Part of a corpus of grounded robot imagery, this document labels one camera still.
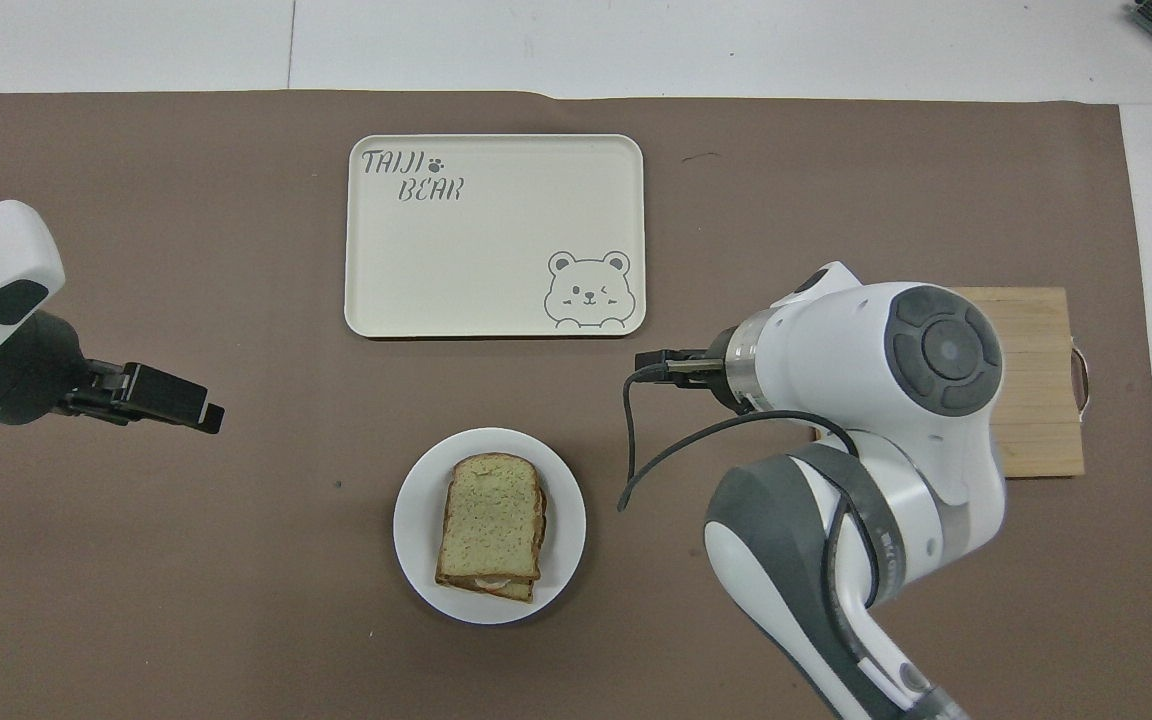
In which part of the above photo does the sandwich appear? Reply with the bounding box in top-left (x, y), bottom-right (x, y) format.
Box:
top-left (436, 453), bottom-right (547, 587)

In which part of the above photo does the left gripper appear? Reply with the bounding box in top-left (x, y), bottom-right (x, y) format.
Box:
top-left (0, 310), bottom-right (115, 427)

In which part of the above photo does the white round plate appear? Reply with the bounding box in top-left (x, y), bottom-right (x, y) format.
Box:
top-left (393, 427), bottom-right (588, 626)

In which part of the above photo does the wooden cutting board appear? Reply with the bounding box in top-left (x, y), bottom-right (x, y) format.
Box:
top-left (812, 287), bottom-right (1094, 480)

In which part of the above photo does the cream tray with bear print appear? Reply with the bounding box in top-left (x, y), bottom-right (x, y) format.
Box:
top-left (344, 133), bottom-right (647, 339)

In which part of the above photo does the black cable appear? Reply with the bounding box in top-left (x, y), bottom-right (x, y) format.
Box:
top-left (617, 362), bottom-right (883, 612)

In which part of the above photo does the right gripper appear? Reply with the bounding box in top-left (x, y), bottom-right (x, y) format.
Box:
top-left (671, 328), bottom-right (741, 411)

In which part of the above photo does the green-speckled bread slice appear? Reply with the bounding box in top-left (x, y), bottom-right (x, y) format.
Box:
top-left (434, 485), bottom-right (550, 604)

